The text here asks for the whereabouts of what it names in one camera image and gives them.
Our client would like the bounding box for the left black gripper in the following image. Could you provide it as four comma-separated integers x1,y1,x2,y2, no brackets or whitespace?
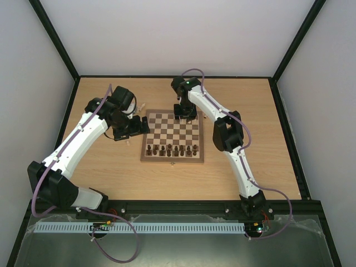
112,114,151,141

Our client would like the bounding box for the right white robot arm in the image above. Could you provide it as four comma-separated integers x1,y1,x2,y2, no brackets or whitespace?
171,76,266,218

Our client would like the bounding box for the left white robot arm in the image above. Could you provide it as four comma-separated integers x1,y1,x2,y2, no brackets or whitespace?
27,86,150,210

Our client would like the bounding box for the left base circuit board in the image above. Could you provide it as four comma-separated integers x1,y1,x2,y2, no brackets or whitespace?
87,221,115,232

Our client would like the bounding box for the base circuit board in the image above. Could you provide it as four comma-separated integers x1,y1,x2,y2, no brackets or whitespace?
244,220,271,234
87,221,115,232

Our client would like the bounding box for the right base circuit board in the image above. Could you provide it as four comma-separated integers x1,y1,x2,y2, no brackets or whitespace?
244,220,271,234

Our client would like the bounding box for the wooden chessboard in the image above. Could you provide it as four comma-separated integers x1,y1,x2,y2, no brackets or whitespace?
141,109,204,164

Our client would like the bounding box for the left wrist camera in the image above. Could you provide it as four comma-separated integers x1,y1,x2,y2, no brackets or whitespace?
126,103,137,115

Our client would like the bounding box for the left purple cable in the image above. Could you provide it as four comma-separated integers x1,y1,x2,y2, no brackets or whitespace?
31,83,140,264

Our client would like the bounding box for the white slotted cable duct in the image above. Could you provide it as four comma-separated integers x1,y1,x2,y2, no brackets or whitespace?
33,222,245,234

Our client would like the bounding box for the black aluminium frame rail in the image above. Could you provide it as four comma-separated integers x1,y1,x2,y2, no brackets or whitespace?
27,199,323,216

